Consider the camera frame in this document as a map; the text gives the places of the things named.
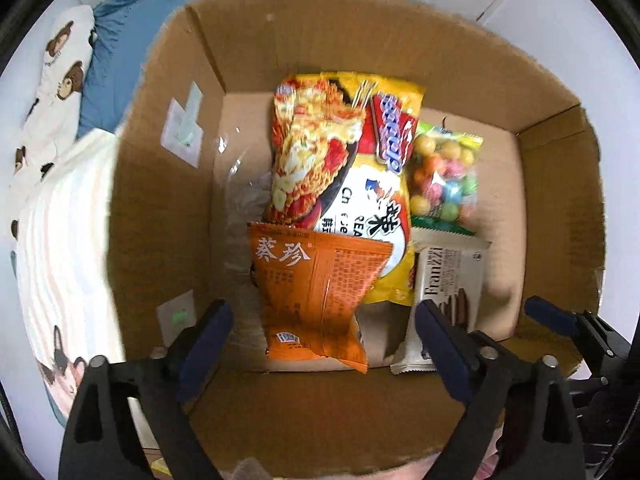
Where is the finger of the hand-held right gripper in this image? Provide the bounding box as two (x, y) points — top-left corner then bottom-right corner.
(524, 296), (632, 377)

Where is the bear print pillow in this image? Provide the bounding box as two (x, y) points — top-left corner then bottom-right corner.
(10, 5), (98, 176)

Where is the white chocolate wafer packet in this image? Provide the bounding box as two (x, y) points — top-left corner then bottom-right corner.
(390, 230), (493, 376)

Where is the clear plastic wrap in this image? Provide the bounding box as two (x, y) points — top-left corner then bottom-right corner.
(212, 130), (275, 281)

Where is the yellow instant noodle packet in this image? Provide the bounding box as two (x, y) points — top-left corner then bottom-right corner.
(270, 71), (426, 306)

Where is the orange snack packet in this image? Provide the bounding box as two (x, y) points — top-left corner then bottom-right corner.
(247, 222), (393, 375)

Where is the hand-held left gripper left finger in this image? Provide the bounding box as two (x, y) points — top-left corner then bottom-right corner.
(60, 299), (235, 480)

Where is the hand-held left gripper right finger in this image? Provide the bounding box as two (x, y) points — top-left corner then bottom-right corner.
(415, 300), (587, 480)

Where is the colourful candy ball bag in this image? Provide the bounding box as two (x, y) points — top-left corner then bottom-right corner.
(406, 121), (485, 236)

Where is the brown cardboard box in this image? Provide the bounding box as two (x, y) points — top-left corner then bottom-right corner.
(105, 0), (606, 478)

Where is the blue bed sheet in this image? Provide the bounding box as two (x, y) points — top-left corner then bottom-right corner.
(75, 0), (391, 141)

